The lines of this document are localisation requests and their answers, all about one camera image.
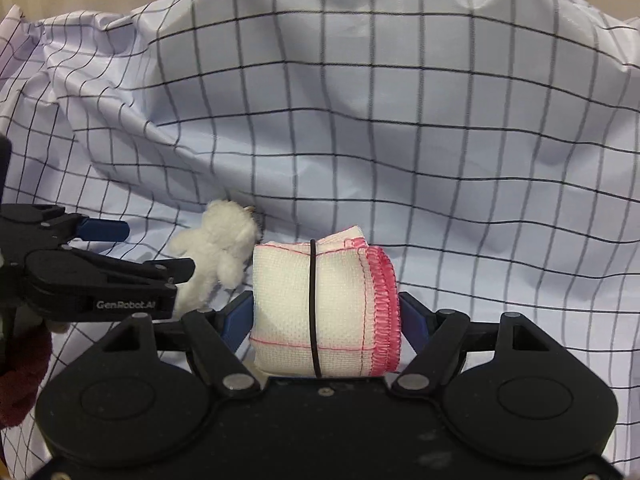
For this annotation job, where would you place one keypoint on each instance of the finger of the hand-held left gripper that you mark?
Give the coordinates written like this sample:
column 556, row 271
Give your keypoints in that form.
column 170, row 270
column 105, row 230

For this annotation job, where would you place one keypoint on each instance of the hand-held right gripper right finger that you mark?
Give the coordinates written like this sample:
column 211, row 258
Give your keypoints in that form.
column 411, row 320

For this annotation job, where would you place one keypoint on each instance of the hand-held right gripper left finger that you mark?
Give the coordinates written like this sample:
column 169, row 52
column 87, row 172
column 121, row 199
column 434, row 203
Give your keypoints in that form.
column 235, row 320

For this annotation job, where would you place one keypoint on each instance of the white plush bear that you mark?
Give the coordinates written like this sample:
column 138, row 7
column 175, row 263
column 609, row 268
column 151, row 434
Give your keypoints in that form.
column 220, row 245

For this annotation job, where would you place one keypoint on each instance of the white cloth roll pink edge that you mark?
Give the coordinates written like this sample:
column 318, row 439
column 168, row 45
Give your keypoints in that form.
column 340, row 310

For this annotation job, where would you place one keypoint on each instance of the black elastic band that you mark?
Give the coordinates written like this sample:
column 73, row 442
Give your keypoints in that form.
column 314, row 310

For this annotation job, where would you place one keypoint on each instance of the checked white bed sheet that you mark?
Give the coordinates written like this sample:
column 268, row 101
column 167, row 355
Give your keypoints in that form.
column 400, row 110

